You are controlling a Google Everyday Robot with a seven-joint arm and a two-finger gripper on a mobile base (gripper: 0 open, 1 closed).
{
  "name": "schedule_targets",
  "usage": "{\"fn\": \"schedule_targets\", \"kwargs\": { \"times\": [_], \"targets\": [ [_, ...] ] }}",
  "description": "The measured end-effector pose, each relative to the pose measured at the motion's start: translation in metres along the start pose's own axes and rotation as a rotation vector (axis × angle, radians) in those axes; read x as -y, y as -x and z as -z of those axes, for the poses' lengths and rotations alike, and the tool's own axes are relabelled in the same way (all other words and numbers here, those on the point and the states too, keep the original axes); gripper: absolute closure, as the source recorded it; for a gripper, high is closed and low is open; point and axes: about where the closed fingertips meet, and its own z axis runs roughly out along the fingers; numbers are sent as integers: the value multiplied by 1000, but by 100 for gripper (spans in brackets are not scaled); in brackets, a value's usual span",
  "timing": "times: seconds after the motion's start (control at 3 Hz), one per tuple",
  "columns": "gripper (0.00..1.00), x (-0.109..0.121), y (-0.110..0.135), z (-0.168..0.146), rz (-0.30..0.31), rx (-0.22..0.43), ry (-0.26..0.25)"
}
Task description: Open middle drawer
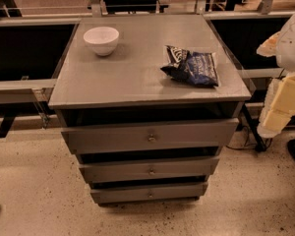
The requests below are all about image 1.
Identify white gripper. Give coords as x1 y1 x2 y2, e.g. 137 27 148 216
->
257 74 295 139

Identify grey drawer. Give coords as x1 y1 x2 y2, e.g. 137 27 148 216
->
62 118 239 154
90 182 207 205
80 156 218 183

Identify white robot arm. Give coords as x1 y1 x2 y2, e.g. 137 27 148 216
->
257 13 295 138

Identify grey top drawer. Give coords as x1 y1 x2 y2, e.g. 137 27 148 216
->
62 118 239 154

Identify grey bottom drawer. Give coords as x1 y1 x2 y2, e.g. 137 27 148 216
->
90 182 207 205

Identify grey drawer cabinet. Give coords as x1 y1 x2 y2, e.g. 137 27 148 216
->
48 14 253 207

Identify blue chip bag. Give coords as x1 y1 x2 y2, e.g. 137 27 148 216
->
160 45 218 87

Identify white ceramic bowl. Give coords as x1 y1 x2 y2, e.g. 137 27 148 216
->
84 27 119 56

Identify black cables on floor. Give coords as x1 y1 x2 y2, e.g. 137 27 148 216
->
225 115 273 152

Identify grey metal rail left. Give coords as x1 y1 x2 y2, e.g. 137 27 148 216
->
0 79 57 104

